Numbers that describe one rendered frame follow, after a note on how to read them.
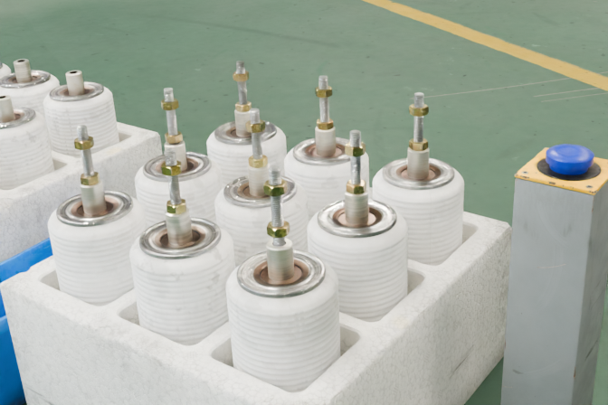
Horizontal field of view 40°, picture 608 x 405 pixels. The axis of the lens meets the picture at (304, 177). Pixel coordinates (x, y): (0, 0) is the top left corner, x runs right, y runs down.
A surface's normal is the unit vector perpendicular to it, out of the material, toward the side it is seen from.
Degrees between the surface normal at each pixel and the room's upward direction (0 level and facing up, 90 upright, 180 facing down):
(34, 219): 90
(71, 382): 90
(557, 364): 90
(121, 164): 90
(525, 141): 0
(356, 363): 0
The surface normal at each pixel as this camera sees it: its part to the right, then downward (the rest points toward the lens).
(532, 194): -0.59, 0.36
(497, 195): -0.04, -0.91
